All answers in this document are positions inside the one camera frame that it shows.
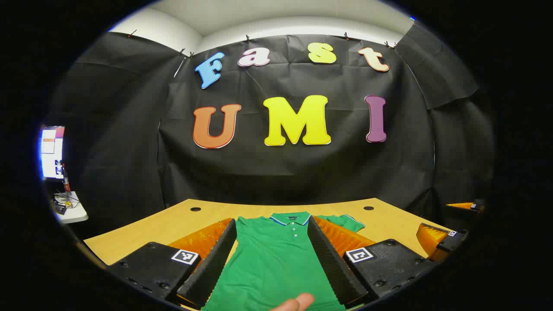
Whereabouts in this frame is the white side table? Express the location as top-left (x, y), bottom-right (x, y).
top-left (52, 191), bottom-right (89, 224)

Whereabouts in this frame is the green T-shirt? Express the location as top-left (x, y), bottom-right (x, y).
top-left (201, 211), bottom-right (365, 311)

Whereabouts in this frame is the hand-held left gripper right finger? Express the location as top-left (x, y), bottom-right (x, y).
top-left (306, 215), bottom-right (438, 306)

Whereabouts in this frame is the black backdrop cloth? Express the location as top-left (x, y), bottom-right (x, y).
top-left (48, 22), bottom-right (495, 240)

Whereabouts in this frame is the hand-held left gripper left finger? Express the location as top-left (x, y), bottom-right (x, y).
top-left (106, 218), bottom-right (237, 310)

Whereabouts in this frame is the computer monitor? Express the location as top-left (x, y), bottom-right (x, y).
top-left (40, 125), bottom-right (65, 180)

